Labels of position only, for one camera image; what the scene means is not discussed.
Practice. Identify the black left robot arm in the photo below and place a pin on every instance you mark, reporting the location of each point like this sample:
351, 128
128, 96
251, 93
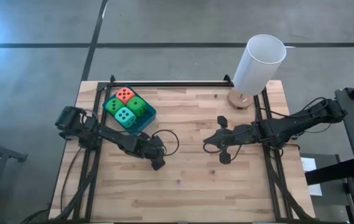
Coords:
111, 140

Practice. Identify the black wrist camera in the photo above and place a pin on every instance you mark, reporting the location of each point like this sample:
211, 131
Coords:
235, 133
147, 148

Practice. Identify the large green foam die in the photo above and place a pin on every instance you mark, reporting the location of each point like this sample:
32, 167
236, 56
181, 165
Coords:
137, 106
114, 106

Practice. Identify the black flat bar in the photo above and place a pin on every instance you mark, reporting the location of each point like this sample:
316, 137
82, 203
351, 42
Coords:
329, 172

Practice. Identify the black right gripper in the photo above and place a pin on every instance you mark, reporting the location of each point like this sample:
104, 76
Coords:
220, 138

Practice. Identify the large teal foam die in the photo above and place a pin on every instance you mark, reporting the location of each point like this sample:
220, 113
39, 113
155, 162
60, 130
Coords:
125, 117

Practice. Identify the black aluminium rig frame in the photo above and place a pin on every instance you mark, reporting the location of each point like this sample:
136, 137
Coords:
164, 84

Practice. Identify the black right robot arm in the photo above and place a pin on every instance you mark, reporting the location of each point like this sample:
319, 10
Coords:
295, 123

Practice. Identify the white paper sheet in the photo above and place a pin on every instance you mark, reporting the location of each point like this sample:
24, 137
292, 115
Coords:
307, 163

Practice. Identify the blue plastic bin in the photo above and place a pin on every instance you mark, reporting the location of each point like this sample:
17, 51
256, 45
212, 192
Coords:
148, 116

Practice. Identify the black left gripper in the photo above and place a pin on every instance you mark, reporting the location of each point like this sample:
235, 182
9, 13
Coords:
133, 146

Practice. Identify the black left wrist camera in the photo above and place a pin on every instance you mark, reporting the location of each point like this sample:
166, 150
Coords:
147, 148

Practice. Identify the large orange foam die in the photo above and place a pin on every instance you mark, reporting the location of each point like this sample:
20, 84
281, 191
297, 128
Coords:
125, 95

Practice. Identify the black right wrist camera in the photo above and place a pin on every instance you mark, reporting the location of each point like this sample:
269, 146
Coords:
235, 133

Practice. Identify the black floor stand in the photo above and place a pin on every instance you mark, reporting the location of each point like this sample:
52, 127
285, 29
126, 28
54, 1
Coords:
8, 153

